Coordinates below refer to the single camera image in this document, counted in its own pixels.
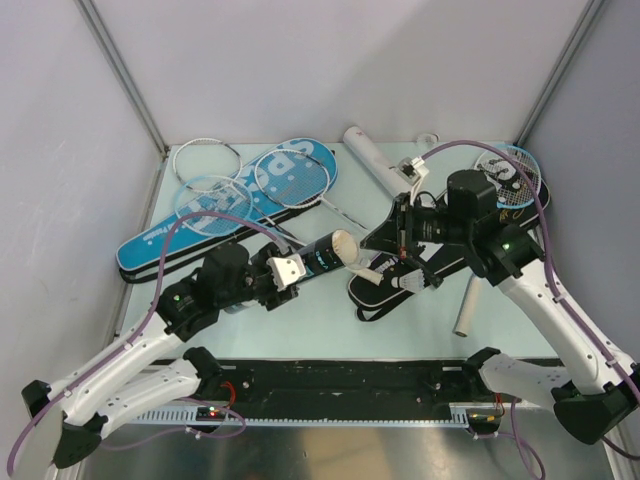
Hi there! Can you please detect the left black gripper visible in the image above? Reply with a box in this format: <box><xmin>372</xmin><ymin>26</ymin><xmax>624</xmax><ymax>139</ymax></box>
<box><xmin>217</xmin><ymin>241</ymin><xmax>298</xmax><ymax>310</ymax></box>

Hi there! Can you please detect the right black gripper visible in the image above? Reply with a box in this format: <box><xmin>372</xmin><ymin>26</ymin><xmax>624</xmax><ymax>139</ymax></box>
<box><xmin>361</xmin><ymin>192</ymin><xmax>471</xmax><ymax>258</ymax></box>

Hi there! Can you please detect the black shuttlecock tube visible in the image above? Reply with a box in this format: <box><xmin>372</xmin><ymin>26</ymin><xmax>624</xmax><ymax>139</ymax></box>
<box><xmin>222</xmin><ymin>228</ymin><xmax>361</xmax><ymax>316</ymax></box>

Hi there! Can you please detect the shuttlecock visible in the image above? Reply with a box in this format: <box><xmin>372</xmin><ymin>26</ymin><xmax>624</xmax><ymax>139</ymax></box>
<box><xmin>391</xmin><ymin>269</ymin><xmax>427</xmax><ymax>294</ymax></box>

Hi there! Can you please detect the white shuttlecock tube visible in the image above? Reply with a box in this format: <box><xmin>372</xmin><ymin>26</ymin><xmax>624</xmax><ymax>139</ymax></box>
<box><xmin>343</xmin><ymin>126</ymin><xmax>410</xmax><ymax>197</ymax></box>

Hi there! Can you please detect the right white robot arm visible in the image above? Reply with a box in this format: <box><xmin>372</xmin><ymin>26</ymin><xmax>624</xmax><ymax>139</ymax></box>
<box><xmin>361</xmin><ymin>170</ymin><xmax>639</xmax><ymax>445</ymax></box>

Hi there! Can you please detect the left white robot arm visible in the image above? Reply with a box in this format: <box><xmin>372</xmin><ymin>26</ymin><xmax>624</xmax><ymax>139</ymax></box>
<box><xmin>21</xmin><ymin>243</ymin><xmax>306</xmax><ymax>469</ymax></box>

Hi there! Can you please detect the light blue racket left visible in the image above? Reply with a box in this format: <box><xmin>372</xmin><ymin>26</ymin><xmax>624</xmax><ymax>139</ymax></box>
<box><xmin>173</xmin><ymin>179</ymin><xmax>304</xmax><ymax>246</ymax></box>

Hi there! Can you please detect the light blue racket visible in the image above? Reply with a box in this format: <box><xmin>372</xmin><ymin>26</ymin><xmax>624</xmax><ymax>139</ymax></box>
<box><xmin>173</xmin><ymin>179</ymin><xmax>304</xmax><ymax>246</ymax></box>
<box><xmin>452</xmin><ymin>143</ymin><xmax>544</xmax><ymax>337</ymax></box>

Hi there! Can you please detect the clear tube cap far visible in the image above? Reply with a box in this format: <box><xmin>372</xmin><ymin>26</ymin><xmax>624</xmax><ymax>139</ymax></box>
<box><xmin>415</xmin><ymin>133</ymin><xmax>440</xmax><ymax>150</ymax></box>

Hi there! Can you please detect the blue racket cover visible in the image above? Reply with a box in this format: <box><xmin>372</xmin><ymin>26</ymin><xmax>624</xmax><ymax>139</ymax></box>
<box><xmin>116</xmin><ymin>138</ymin><xmax>338</xmax><ymax>275</ymax></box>

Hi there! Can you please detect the white racket white grip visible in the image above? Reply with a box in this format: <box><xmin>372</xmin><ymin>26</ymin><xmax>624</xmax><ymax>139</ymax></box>
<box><xmin>253</xmin><ymin>149</ymin><xmax>385</xmax><ymax>285</ymax></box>

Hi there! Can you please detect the light blue racket right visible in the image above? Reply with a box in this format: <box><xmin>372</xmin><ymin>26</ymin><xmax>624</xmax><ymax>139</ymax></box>
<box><xmin>452</xmin><ymin>143</ymin><xmax>544</xmax><ymax>337</ymax></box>

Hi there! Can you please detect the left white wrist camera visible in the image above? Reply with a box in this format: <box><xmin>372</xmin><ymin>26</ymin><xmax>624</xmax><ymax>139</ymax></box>
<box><xmin>266</xmin><ymin>254</ymin><xmax>307</xmax><ymax>291</ymax></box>

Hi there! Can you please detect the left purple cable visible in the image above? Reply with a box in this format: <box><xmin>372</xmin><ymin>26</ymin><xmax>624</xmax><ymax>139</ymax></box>
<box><xmin>7</xmin><ymin>212</ymin><xmax>291</xmax><ymax>476</ymax></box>

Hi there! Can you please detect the white frame racket far left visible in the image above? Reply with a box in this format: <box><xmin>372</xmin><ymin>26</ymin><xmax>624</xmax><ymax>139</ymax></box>
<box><xmin>171</xmin><ymin>137</ymin><xmax>244</xmax><ymax>194</ymax></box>

